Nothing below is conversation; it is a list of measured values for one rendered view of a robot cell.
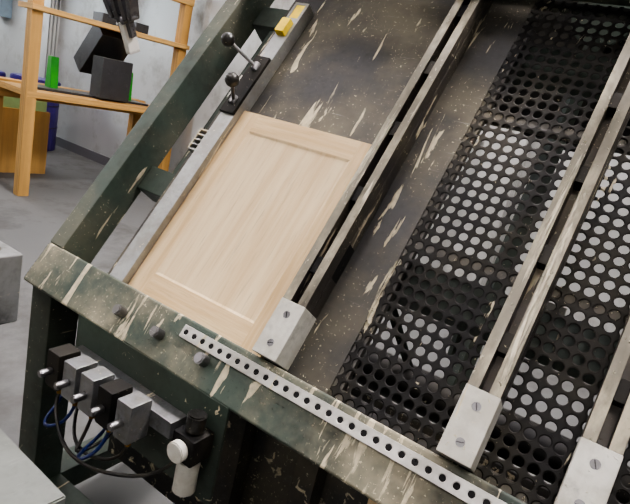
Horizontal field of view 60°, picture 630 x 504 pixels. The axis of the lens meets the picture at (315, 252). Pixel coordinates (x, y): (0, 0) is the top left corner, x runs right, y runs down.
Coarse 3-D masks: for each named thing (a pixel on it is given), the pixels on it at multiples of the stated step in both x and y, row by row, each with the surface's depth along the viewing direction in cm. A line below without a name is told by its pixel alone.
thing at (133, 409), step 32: (64, 352) 124; (96, 352) 131; (128, 352) 125; (64, 384) 119; (96, 384) 117; (128, 384) 118; (160, 384) 120; (96, 416) 117; (128, 416) 111; (160, 416) 114; (192, 416) 108; (224, 416) 110; (64, 448) 119; (96, 448) 118; (160, 448) 122; (192, 448) 106; (192, 480) 111
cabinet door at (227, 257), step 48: (240, 144) 146; (288, 144) 140; (336, 144) 135; (192, 192) 143; (240, 192) 138; (288, 192) 133; (336, 192) 128; (192, 240) 136; (240, 240) 132; (288, 240) 127; (144, 288) 134; (192, 288) 130; (240, 288) 125; (240, 336) 119
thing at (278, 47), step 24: (264, 48) 157; (288, 48) 158; (264, 72) 153; (216, 120) 150; (216, 144) 146; (192, 168) 144; (168, 192) 143; (168, 216) 141; (144, 240) 139; (120, 264) 138
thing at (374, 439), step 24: (192, 336) 119; (240, 360) 113; (264, 384) 108; (288, 384) 107; (312, 408) 103; (336, 408) 102; (360, 432) 98; (408, 456) 94; (432, 480) 91; (456, 480) 90
